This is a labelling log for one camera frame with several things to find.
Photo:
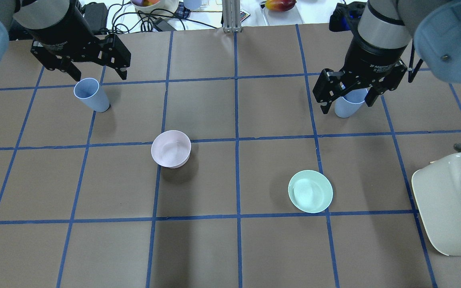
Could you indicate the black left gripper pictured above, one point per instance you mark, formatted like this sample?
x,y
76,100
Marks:
x,y
59,28

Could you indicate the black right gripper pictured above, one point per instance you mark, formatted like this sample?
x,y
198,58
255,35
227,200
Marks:
x,y
374,58

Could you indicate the blue cup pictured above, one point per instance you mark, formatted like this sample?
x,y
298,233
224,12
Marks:
x,y
90,92
350,103

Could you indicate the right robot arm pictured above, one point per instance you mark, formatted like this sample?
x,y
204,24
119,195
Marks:
x,y
392,38

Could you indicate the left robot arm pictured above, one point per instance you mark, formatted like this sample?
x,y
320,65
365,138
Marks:
x,y
7,16

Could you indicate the black power adapter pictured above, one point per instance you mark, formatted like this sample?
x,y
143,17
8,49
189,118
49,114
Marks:
x,y
95,14

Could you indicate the beige bowl with blocks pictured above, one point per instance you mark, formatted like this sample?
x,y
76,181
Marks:
x,y
159,7

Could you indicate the mint green bowl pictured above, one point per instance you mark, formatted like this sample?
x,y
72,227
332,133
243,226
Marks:
x,y
310,191

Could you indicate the pink bowl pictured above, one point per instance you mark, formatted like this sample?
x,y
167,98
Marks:
x,y
171,149

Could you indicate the mango fruit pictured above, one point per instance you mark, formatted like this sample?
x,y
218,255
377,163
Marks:
x,y
280,5

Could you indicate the cream white toaster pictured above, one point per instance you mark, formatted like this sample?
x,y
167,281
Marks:
x,y
437,190

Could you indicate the aluminium frame post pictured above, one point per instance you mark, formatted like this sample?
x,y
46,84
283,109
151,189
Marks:
x,y
231,16

